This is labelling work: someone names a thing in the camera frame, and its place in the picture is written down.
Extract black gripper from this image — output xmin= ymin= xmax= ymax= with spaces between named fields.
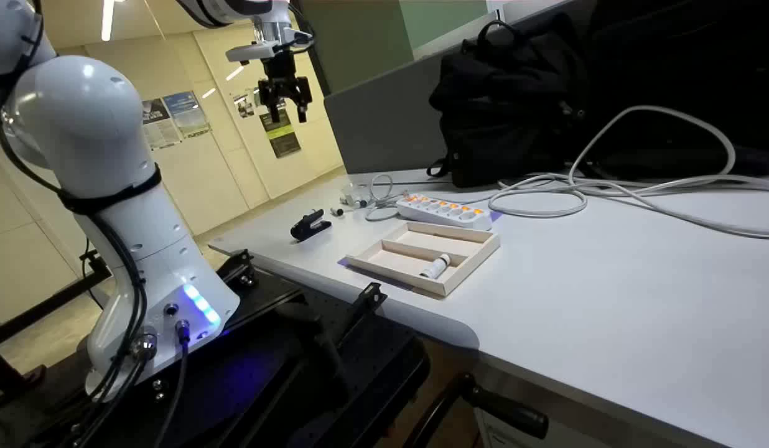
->
xmin=256 ymin=71 xmax=313 ymax=126

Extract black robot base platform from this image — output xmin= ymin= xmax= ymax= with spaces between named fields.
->
xmin=0 ymin=261 xmax=434 ymax=448

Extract grey partition panel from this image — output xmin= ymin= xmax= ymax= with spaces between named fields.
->
xmin=322 ymin=51 xmax=454 ymax=176

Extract green partition panel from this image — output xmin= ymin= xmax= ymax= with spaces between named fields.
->
xmin=297 ymin=0 xmax=493 ymax=98

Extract small glass cups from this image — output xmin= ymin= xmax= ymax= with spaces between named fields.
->
xmin=342 ymin=172 xmax=404 ymax=224

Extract small black table clamp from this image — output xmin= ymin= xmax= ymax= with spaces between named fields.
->
xmin=215 ymin=247 xmax=259 ymax=294

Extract white power strip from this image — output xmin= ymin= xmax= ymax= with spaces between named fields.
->
xmin=394 ymin=191 xmax=496 ymax=234

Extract white marker pen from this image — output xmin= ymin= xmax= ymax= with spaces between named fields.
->
xmin=418 ymin=251 xmax=456 ymax=282

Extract wooden tray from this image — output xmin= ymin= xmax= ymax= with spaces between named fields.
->
xmin=342 ymin=221 xmax=503 ymax=299

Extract black backpack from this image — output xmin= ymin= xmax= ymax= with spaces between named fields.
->
xmin=426 ymin=13 xmax=602 ymax=190

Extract large black bag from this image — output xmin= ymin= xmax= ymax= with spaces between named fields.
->
xmin=582 ymin=0 xmax=769 ymax=181

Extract yellow black wall poster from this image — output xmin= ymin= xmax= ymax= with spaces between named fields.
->
xmin=259 ymin=105 xmax=304 ymax=162

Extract small wall notice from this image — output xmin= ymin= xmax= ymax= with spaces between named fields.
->
xmin=231 ymin=89 xmax=259 ymax=120

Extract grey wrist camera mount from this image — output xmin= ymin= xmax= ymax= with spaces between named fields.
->
xmin=223 ymin=29 xmax=317 ymax=79

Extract blue wall poster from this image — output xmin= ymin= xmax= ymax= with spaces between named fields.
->
xmin=162 ymin=86 xmax=215 ymax=139

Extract grey wall poster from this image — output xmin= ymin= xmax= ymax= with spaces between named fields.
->
xmin=140 ymin=98 xmax=182 ymax=152

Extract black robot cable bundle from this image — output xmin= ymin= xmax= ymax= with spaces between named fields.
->
xmin=0 ymin=9 xmax=195 ymax=448

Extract thick white cable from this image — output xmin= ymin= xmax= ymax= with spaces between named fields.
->
xmin=486 ymin=103 xmax=769 ymax=243

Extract black clamp with long handle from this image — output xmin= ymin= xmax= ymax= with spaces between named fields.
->
xmin=410 ymin=371 xmax=552 ymax=448

